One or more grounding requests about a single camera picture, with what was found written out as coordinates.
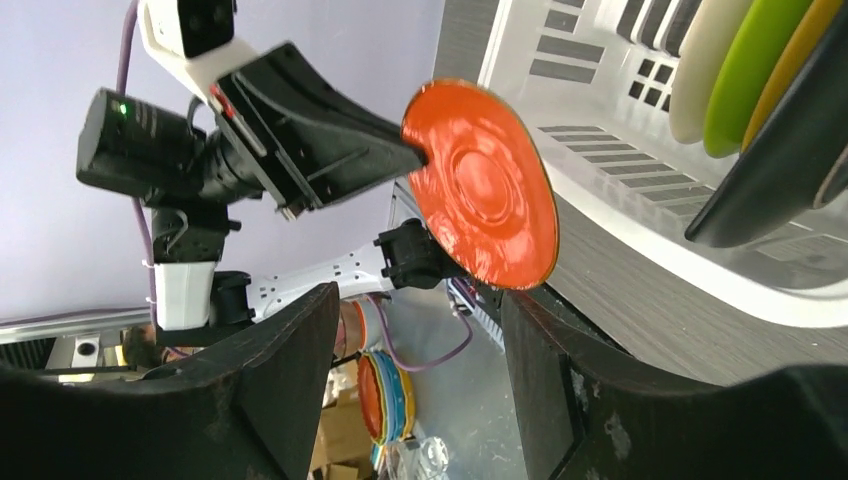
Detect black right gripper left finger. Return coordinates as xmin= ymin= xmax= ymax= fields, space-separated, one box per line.
xmin=1 ymin=282 xmax=340 ymax=479

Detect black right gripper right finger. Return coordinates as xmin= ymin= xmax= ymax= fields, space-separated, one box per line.
xmin=501 ymin=292 xmax=847 ymax=479

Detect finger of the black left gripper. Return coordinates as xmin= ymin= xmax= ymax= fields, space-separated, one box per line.
xmin=215 ymin=42 xmax=428 ymax=212

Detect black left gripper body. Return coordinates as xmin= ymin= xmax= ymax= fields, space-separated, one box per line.
xmin=76 ymin=88 xmax=264 ymax=206

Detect orange red bowl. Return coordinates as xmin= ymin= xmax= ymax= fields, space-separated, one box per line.
xmin=401 ymin=79 xmax=560 ymax=290

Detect teal square plate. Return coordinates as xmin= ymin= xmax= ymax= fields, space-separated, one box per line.
xmin=684 ymin=2 xmax=847 ymax=248

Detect white patterned bowl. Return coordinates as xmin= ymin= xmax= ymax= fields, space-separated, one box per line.
xmin=669 ymin=0 xmax=752 ymax=144

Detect green plastic plate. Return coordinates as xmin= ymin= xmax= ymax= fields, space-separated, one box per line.
xmin=703 ymin=1 xmax=811 ymax=158

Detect yellow patterned plate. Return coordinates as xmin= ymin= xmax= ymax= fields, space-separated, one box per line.
xmin=740 ymin=0 xmax=844 ymax=152

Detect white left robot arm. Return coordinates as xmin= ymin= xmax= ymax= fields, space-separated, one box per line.
xmin=76 ymin=42 xmax=462 ymax=346

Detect white plastic dish rack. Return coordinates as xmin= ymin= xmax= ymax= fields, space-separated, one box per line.
xmin=479 ymin=1 xmax=847 ymax=328

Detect stacked colourful plates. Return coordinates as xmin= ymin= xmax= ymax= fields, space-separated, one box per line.
xmin=357 ymin=351 xmax=417 ymax=445

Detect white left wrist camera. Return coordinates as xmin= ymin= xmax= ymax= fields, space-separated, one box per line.
xmin=135 ymin=0 xmax=259 ymax=102

